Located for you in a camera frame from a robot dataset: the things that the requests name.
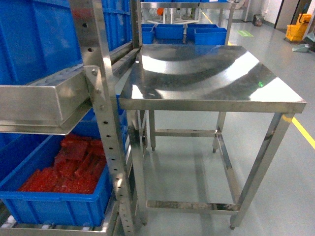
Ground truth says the stainless steel table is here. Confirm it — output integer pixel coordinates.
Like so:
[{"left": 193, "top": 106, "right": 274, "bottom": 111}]
[{"left": 119, "top": 44, "right": 306, "bottom": 229}]

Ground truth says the yellow mop bucket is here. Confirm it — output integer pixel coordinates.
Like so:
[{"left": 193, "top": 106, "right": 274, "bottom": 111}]
[{"left": 285, "top": 13, "right": 312, "bottom": 42}]

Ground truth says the stainless steel shelf rack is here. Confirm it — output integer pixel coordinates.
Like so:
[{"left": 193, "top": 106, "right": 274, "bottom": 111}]
[{"left": 0, "top": 0, "right": 141, "bottom": 236}]

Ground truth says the blue bin with red parts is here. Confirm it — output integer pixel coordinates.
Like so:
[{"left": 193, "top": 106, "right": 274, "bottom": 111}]
[{"left": 0, "top": 134, "right": 112, "bottom": 227}]

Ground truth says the red plastic parts pile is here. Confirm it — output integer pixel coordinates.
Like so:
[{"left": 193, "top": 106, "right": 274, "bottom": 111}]
[{"left": 18, "top": 134, "right": 107, "bottom": 194}]

